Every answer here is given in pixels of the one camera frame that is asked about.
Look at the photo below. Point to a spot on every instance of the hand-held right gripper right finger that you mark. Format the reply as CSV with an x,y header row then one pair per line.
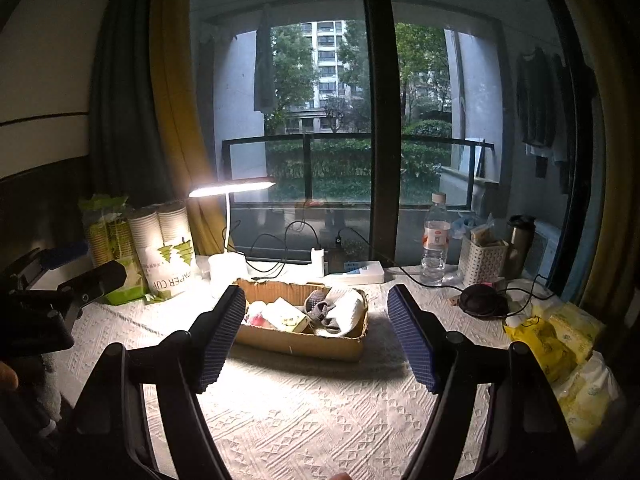
x,y
412,340

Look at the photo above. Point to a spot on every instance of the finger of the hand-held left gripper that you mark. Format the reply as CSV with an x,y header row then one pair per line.
x,y
62,254
102,277

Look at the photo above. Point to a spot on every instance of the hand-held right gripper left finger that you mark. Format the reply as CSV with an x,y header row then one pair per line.
x,y
220,340

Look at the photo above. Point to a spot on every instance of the pink soft item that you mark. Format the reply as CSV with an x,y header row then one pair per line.
x,y
257,319

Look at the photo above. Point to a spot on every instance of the white waffle towel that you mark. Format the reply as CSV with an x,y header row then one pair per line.
x,y
350,312

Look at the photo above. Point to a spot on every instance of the white small box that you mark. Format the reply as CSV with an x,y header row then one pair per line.
x,y
285,316

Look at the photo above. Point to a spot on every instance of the cardboard box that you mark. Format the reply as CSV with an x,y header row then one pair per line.
x,y
300,345

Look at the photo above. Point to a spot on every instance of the grey sock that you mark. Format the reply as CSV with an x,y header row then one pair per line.
x,y
317,305

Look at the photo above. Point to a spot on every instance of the person's left hand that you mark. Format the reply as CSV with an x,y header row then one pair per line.
x,y
7,377

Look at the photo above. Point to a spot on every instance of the green paper cup pack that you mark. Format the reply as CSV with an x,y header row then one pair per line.
x,y
107,240

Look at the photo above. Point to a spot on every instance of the white desk lamp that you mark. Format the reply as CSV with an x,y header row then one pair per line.
x,y
227,267

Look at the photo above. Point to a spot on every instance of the black round pouch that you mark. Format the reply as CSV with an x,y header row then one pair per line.
x,y
482,300

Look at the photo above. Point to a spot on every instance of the clear water bottle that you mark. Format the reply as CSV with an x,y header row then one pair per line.
x,y
436,260

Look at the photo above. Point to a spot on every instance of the white power strip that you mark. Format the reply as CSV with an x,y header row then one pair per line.
x,y
360,274

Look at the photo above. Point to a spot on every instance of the white perforated basket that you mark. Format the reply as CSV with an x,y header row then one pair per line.
x,y
482,262

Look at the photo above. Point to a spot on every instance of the dark power bank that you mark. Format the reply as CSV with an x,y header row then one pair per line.
x,y
336,260

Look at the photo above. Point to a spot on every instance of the white textured tablecloth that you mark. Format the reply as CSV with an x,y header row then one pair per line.
x,y
325,410

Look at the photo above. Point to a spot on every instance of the white charger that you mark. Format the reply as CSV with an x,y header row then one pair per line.
x,y
317,262

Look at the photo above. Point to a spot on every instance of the packets in basket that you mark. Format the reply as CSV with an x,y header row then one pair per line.
x,y
485,236

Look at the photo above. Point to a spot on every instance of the grey curtain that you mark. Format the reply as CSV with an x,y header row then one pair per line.
x,y
125,135

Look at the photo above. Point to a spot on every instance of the steel thermos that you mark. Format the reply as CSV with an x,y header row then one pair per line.
x,y
520,245

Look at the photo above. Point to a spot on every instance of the yellow tissue pack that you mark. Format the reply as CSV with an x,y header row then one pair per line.
x,y
590,395
580,327

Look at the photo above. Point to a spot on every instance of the black balcony railing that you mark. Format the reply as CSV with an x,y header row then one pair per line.
x,y
350,137

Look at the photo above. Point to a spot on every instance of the dark hanging garment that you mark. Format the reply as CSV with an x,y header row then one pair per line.
x,y
537,100

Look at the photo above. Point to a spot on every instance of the black window frame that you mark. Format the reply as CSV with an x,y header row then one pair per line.
x,y
381,110

